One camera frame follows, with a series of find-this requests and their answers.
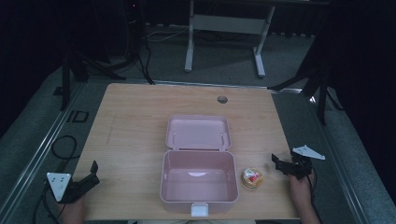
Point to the pink plastic storage box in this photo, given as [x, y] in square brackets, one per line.
[199, 183]

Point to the round snack cake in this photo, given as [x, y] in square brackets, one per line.
[252, 178]

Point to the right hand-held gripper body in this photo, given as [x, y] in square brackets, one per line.
[302, 163]

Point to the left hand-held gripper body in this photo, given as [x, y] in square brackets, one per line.
[67, 188]

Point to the black tripod stand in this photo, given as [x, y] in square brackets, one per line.
[76, 67]
[317, 84]

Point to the person's right hand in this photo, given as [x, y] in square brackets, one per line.
[299, 188]

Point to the metal floor rail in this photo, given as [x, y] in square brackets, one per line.
[37, 152]
[339, 174]

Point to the black equipment tower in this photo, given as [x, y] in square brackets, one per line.
[133, 28]

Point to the white desk frame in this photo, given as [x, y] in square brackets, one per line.
[229, 25]

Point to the person's left hand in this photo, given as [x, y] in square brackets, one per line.
[72, 212]

